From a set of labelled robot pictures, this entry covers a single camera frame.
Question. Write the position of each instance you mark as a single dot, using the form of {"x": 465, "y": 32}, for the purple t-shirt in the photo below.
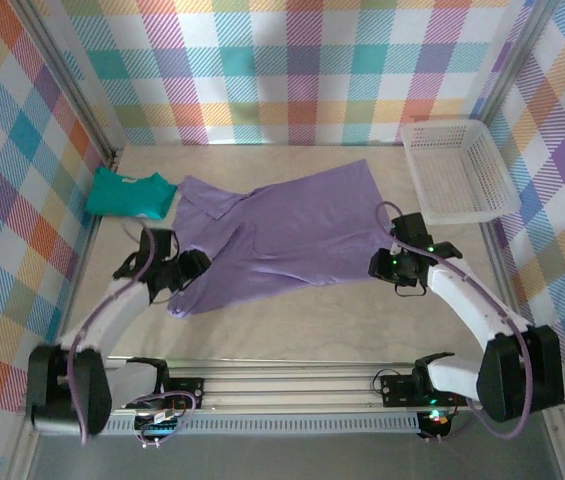
{"x": 302, "y": 225}

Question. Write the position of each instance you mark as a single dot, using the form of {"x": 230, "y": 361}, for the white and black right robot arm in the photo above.
{"x": 467, "y": 305}

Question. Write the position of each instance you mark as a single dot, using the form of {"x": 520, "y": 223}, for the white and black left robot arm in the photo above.
{"x": 112, "y": 310}

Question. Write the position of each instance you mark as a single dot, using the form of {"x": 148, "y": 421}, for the folded teal t-shirt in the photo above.
{"x": 127, "y": 197}

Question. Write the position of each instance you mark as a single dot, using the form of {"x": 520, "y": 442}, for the white plastic mesh basket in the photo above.
{"x": 442, "y": 170}

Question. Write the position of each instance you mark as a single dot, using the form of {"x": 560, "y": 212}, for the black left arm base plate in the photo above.
{"x": 189, "y": 392}

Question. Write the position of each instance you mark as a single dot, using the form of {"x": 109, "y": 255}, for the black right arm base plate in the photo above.
{"x": 397, "y": 390}

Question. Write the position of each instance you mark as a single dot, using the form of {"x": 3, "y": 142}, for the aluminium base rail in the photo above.
{"x": 287, "y": 387}

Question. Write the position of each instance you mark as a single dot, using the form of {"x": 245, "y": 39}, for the aluminium corner post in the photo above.
{"x": 67, "y": 75}
{"x": 514, "y": 60}

